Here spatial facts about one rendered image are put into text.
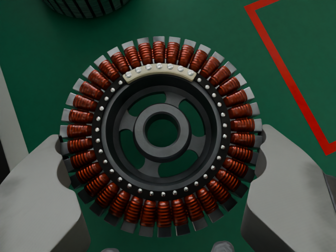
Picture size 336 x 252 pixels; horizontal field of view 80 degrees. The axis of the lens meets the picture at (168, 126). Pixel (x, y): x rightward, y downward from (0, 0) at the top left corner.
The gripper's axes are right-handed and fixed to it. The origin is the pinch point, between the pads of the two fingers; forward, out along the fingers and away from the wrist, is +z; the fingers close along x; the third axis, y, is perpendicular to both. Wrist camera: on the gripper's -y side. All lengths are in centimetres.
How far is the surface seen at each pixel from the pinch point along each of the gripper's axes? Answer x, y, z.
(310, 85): 14.0, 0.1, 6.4
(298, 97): 12.7, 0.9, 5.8
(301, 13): 14.3, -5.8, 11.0
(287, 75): 12.0, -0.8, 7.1
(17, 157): -13.0, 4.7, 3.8
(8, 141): -13.9, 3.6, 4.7
